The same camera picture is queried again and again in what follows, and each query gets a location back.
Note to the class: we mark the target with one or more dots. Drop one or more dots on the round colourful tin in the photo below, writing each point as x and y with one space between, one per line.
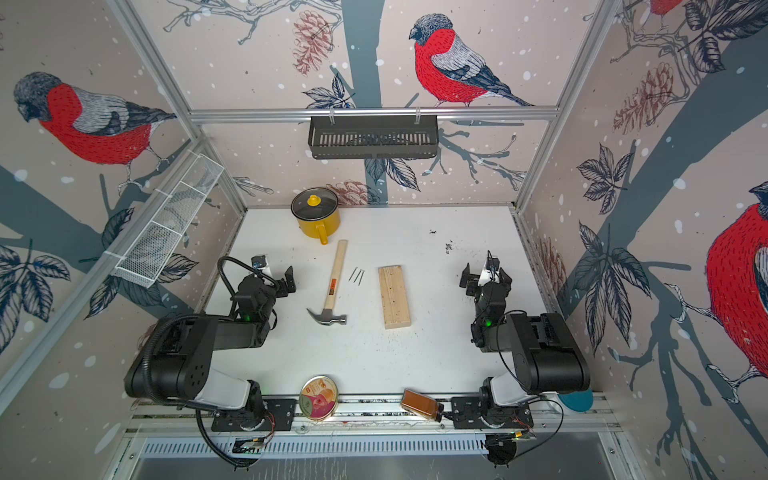
318 398

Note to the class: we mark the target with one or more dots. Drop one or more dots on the black hanging wire basket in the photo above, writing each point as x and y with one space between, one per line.
373 137

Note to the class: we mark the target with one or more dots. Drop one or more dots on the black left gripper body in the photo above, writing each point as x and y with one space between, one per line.
269 295

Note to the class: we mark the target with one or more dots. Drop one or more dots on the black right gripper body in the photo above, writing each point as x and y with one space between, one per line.
481 296

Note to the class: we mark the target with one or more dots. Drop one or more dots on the pale wooden block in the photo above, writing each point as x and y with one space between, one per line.
395 306

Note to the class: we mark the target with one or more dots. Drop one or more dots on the teal round disc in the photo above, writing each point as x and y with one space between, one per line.
577 402

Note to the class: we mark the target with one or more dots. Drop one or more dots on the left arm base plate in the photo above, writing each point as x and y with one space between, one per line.
276 414

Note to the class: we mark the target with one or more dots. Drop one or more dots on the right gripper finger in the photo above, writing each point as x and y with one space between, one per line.
468 281
503 279

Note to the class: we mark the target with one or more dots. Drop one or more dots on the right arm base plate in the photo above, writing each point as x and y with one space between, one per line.
472 412

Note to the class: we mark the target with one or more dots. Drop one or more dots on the brown leather case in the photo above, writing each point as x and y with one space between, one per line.
421 405

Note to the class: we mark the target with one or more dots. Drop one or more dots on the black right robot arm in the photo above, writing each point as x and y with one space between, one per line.
538 352

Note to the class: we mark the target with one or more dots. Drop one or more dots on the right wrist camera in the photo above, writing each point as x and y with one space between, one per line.
491 270

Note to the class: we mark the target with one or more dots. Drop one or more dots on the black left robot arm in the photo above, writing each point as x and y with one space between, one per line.
175 365

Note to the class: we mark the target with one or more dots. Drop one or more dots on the white wire mesh shelf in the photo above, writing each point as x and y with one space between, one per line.
151 257

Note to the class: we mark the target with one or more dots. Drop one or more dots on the yellow pot with lid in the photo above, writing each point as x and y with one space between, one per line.
317 212

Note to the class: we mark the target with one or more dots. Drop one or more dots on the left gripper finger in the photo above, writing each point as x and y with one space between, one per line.
260 264
286 285

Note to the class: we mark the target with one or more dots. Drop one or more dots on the wooden handle claw hammer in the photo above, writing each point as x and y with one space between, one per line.
327 317

